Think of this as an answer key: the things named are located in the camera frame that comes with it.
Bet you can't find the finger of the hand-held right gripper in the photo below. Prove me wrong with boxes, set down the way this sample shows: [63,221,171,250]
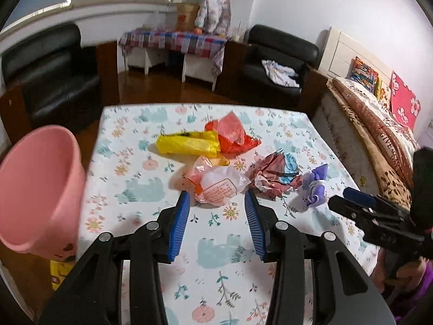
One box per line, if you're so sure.
[343,187,415,224]
[328,195,425,254]

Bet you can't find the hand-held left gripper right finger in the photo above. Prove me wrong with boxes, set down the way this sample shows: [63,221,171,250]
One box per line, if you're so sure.
[244,189,396,325]

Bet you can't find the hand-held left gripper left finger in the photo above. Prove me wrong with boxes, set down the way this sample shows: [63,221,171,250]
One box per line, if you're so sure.
[39,190,192,325]

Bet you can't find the purple wrapper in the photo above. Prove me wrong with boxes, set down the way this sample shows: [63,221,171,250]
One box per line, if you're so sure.
[303,164,329,209]

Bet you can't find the pink foil wrapper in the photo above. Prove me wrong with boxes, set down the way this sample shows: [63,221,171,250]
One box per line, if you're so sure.
[250,149,305,197]

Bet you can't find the white orange-printed plastic bag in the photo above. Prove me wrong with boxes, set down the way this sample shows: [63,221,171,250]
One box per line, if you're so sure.
[184,155,251,206]

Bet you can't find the yellow plastic bag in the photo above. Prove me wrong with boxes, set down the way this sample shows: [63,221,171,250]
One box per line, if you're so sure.
[156,131,229,167]

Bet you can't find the red plastic bag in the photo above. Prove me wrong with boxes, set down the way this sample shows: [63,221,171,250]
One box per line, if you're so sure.
[205,111,262,158]

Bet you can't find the pink plastic bucket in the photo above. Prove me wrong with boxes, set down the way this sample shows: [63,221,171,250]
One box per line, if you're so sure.
[0,125,86,261]

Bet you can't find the person's right forearm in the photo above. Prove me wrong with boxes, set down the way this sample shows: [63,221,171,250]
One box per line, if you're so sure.
[389,271,433,319]

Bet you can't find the person's right hand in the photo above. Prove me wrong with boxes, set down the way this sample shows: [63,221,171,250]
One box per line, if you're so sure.
[374,251,427,295]

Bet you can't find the bed mattress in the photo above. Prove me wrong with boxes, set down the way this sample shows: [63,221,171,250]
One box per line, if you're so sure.
[311,91,383,197]

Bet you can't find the bed with brown blanket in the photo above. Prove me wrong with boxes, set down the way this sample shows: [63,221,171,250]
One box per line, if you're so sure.
[326,77,423,207]

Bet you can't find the pink flower pillow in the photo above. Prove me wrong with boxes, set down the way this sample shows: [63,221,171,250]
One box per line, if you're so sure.
[391,71,422,131]

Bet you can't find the yellow patterned pillow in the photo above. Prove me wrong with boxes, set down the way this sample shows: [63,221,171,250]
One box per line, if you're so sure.
[374,78,393,104]

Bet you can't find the colourful striped pillow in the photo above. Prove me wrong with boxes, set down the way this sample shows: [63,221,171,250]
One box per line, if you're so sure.
[350,57,379,92]

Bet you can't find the yellow packet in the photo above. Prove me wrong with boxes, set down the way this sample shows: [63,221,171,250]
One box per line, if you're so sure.
[50,259,76,292]

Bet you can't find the white patterned cloth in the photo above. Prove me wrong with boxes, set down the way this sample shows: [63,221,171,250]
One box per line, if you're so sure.
[261,60,301,88]

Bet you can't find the cream bed headboard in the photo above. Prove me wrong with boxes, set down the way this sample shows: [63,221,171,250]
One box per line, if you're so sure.
[318,26,395,82]

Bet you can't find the white desk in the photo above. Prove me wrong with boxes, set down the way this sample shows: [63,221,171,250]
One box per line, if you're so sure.
[127,45,217,92]

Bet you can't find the black leather armchair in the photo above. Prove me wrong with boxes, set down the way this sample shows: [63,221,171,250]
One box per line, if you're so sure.
[0,23,120,132]
[216,24,328,109]

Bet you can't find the checkered cloth side table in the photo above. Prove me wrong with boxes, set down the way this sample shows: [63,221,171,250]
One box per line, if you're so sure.
[118,29,227,77]

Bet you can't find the clear plastic bag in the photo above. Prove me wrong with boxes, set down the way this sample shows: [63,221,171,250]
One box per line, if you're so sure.
[144,11,166,32]

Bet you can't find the brown paper bag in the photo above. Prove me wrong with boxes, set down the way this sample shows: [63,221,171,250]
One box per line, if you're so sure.
[175,3,200,32]

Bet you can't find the pink patterned puffer jacket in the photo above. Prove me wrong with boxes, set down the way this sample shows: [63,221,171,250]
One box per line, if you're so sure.
[194,0,232,34]

